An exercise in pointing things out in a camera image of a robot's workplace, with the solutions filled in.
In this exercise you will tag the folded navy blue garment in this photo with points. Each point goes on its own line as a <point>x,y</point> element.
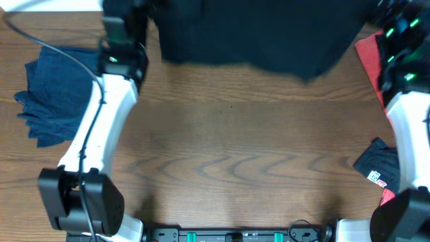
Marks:
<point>56,98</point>

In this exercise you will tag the black garment with logo tag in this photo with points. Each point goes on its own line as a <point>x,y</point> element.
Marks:
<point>379,163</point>

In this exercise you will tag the black t-shirt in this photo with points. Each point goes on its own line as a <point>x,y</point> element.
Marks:
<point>303,38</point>

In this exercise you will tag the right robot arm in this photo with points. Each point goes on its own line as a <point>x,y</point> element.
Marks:
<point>404,85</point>

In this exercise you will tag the black mounting rail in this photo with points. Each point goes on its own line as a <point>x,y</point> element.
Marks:
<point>299,234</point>

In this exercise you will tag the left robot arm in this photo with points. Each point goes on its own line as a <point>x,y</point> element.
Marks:
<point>79,195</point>

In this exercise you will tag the red garment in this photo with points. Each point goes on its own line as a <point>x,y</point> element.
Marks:
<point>369,56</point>

